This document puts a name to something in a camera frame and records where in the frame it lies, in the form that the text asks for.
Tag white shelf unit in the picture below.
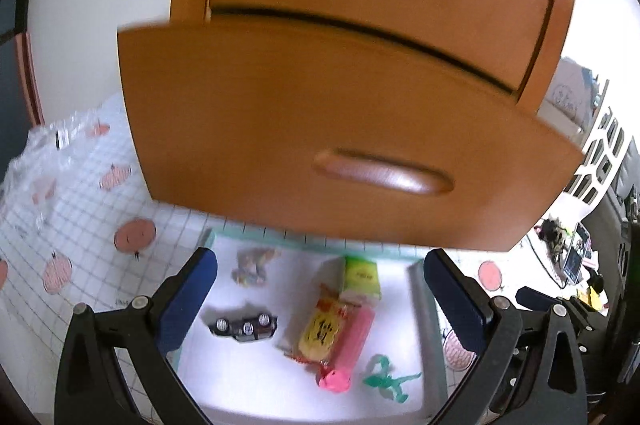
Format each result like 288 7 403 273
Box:
562 105 631 206

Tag dark tangled cables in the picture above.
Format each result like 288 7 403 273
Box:
537 215 573 256

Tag reddish wooden strip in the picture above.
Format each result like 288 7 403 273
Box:
14 30 47 127

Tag yellow object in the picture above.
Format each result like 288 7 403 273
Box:
580 287 611 313

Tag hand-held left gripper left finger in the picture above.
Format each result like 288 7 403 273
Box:
55 246 219 425

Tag dark panel door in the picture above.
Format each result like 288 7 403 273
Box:
0 0 31 156

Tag clear plastic bag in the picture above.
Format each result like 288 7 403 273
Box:
0 108 108 226

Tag green tissue pack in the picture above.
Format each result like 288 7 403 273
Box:
340 255 382 303

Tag pink plastic toy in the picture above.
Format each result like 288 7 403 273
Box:
316 305 376 395

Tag red and yellow snack packet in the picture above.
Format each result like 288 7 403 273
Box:
280 283 361 368

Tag white printed box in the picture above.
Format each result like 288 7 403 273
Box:
537 55 608 136

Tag rainbow braided rope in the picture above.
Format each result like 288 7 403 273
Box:
231 246 281 288

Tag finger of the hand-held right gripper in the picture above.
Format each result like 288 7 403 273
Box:
515 286 568 313

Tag lit device screen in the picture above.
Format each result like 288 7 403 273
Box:
562 222 593 286

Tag black toy car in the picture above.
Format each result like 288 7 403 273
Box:
208 312 279 345

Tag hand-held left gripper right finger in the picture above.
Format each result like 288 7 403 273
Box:
424 248 588 425

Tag white tray with teal rim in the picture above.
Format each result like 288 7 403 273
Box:
172 225 448 425

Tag teal plastic toy figure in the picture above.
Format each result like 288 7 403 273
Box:
362 354 423 405

